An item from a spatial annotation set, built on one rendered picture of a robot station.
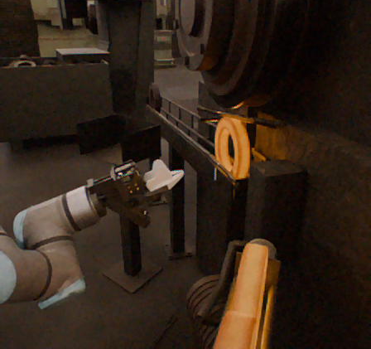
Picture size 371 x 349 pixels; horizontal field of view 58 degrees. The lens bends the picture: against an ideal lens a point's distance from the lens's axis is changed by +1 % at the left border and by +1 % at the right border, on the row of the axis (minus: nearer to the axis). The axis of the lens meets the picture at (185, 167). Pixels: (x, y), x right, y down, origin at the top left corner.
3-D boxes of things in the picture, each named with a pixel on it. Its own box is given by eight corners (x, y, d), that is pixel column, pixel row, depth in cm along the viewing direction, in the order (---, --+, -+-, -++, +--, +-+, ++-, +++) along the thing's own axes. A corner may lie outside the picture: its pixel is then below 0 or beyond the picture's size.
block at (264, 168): (278, 241, 87) (290, 156, 77) (296, 261, 80) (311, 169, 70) (241, 249, 84) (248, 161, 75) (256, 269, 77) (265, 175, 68)
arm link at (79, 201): (84, 237, 73) (84, 214, 81) (105, 228, 73) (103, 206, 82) (65, 205, 69) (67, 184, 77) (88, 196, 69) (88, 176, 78)
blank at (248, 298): (271, 230, 54) (250, 225, 55) (261, 288, 40) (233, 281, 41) (262, 308, 59) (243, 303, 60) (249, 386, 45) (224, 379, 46)
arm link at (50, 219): (36, 259, 76) (27, 220, 80) (89, 237, 77) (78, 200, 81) (13, 252, 67) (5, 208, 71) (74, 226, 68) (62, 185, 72)
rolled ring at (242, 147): (241, 128, 83) (252, 127, 83) (215, 110, 99) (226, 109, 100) (236, 193, 90) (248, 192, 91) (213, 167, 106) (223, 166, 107)
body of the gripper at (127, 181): (139, 170, 71) (85, 192, 70) (153, 202, 75) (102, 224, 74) (135, 157, 78) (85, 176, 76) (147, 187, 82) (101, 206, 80)
